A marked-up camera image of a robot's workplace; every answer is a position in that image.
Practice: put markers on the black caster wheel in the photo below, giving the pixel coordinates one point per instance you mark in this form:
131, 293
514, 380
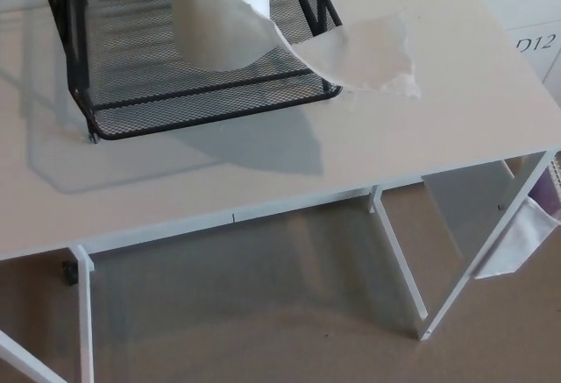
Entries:
69, 273

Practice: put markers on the purple object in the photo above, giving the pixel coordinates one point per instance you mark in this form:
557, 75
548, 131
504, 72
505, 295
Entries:
545, 194

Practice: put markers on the white cloth bag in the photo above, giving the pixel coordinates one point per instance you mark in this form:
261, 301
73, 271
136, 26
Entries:
517, 247

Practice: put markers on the black mesh file tray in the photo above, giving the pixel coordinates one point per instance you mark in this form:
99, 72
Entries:
175, 115

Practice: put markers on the white toilet paper roll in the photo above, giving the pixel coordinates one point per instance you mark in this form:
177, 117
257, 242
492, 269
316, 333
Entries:
210, 19

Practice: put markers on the white desk leg frame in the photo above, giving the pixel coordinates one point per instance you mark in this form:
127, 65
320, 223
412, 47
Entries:
85, 321
458, 286

